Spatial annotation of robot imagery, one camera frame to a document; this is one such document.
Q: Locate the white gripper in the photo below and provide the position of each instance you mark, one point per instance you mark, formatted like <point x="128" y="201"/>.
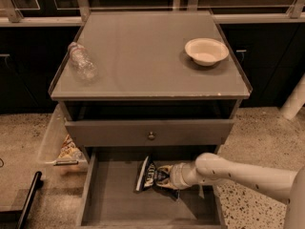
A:
<point x="176" y="176"/>

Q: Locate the blue Kettle chip bag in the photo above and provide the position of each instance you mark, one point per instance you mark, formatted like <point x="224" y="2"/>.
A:
<point x="148" y="175"/>

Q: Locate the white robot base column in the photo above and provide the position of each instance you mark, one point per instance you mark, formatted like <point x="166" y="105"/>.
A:
<point x="295" y="101"/>

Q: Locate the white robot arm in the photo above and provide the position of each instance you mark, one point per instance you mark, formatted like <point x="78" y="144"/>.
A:
<point x="282" y="185"/>

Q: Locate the round metal drawer knob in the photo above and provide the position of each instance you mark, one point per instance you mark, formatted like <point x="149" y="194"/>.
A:
<point x="151" y="136"/>

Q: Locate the closed grey top drawer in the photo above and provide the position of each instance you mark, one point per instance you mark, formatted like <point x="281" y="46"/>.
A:
<point x="107" y="133"/>

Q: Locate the open grey middle drawer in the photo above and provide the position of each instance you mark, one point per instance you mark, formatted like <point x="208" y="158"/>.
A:
<point x="110" y="200"/>

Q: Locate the grey drawer cabinet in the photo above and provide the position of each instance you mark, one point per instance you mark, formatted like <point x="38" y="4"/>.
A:
<point x="144" y="72"/>

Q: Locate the snack bag in bin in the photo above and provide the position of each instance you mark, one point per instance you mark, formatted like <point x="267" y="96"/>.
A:
<point x="69" y="150"/>

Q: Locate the clear plastic storage bin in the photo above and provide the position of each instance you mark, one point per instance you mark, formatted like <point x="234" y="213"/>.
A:
<point x="51" y="144"/>

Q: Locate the white paper bowl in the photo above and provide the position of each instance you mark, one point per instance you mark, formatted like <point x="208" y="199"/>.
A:
<point x="206" y="51"/>

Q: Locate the clear plastic water bottle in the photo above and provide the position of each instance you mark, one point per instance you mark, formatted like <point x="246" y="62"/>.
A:
<point x="81" y="62"/>

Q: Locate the black bar object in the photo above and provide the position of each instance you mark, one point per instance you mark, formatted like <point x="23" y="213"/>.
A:
<point x="16" y="219"/>

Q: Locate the metal railing frame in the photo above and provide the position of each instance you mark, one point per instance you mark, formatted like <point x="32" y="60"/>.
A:
<point x="222" y="11"/>

